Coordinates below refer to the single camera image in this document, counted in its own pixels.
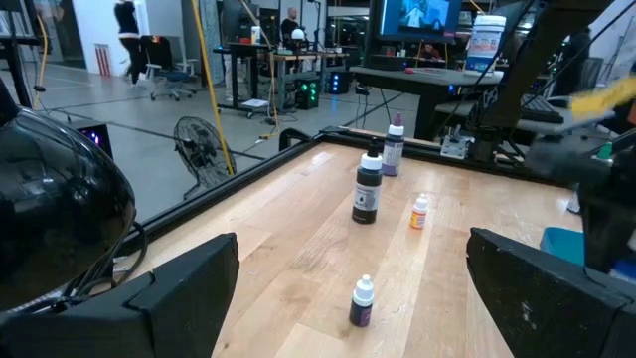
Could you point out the wooden top workbench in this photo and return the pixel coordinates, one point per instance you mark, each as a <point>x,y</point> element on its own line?
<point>298,56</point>

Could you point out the large purple food coloring bottle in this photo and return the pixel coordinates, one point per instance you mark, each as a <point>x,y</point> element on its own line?
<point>392,156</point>

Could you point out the dark grey desk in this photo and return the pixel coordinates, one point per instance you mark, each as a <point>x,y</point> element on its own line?
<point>427,79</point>

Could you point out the large black food coloring bottle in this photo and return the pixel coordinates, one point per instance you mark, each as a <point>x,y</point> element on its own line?
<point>366,199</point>

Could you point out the small yellow food coloring bottle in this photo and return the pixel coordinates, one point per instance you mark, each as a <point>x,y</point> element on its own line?
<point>419,219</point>

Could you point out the person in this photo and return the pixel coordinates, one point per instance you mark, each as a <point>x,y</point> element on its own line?
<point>431,51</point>
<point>128,20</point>
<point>289,25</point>

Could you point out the white wipes canister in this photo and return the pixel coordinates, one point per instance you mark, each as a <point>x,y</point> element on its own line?
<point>486,45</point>

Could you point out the office chair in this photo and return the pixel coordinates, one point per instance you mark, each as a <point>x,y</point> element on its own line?
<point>171,74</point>

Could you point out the green-lit computer tower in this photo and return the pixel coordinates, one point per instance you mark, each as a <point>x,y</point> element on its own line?
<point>307,93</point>

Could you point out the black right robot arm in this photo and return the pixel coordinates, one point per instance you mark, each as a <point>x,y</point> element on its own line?
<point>541,54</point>

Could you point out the blue translucent plastic bin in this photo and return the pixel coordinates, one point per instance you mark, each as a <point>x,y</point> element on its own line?
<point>561,246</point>

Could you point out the red marker pen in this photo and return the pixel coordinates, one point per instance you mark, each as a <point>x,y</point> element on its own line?
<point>417,70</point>

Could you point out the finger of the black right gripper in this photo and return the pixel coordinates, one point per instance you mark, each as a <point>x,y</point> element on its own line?
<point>606,233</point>

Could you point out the blue-lit computer tower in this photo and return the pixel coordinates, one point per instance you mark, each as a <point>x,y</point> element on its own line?
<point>339,82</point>

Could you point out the black computer case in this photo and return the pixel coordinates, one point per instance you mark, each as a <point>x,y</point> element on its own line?
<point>94,136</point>

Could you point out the white metal bracket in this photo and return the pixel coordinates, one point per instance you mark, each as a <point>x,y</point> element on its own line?
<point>454,148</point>

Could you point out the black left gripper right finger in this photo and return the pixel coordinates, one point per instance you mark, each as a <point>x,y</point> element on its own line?
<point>546,313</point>

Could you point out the small purple food coloring bottle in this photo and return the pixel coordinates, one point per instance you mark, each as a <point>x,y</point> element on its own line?
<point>361,310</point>

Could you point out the black aluminium rig frame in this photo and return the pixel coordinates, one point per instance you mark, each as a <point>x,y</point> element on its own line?
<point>208,199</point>

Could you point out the black computer keyboard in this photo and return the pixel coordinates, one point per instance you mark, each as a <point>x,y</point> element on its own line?
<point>541,109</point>

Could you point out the large wall monitor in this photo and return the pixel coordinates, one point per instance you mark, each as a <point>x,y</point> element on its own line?
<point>422,17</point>

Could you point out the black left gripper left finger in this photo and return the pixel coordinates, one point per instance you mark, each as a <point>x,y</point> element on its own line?
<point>149,323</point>

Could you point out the black floor fan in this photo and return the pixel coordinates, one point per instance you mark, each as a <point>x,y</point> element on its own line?
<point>201,149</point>

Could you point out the grey keyboard desk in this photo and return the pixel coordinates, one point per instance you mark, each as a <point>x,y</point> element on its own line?
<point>586,123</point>

